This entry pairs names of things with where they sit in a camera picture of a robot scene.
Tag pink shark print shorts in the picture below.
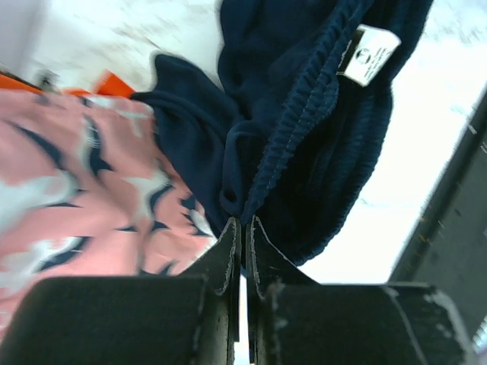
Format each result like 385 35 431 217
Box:
1 90 215 329

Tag navy blue shorts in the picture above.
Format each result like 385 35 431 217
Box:
132 1 431 265

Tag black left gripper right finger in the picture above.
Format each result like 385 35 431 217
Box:
245 217 479 365

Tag orange shorts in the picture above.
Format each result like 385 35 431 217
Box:
1 71 135 98

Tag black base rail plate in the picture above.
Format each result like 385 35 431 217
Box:
390 97 486 337

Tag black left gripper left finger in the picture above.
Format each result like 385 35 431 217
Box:
7 218 241 365

